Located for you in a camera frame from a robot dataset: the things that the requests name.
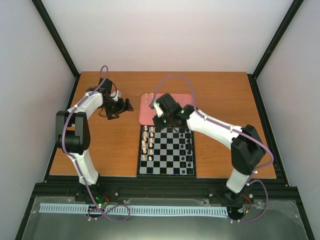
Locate black frame post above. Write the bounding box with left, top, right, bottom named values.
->
left=252, top=0, right=304, bottom=81
left=31, top=0, right=80, bottom=79

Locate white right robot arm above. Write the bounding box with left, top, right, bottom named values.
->
left=150, top=93, right=266, bottom=203

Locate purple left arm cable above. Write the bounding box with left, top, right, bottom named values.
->
left=60, top=65, right=131, bottom=224

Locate pink plastic tray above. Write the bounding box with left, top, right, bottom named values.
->
left=139, top=92, right=193, bottom=126

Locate black king piece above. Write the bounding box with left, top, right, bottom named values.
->
left=186, top=143, right=192, bottom=150

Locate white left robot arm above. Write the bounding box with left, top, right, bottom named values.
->
left=55, top=78, right=134, bottom=202

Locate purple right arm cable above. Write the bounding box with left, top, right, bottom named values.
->
left=152, top=74, right=275, bottom=223

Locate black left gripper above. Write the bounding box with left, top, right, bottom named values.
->
left=100, top=98, right=134, bottom=120

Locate white king piece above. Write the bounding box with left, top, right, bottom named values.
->
left=141, top=140, right=146, bottom=148

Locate left black frame post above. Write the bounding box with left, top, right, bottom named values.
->
left=31, top=0, right=80, bottom=79

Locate black aluminium frame base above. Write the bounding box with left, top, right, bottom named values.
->
left=16, top=74, right=315, bottom=240

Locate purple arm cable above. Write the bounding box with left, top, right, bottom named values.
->
left=152, top=74, right=275, bottom=223
left=60, top=65, right=131, bottom=224

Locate right black frame post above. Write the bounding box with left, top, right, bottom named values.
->
left=252, top=0, right=304, bottom=81

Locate light blue slotted cable duct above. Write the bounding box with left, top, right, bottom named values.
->
left=38, top=203, right=228, bottom=218

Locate black white chessboard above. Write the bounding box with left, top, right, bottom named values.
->
left=137, top=125, right=197, bottom=177

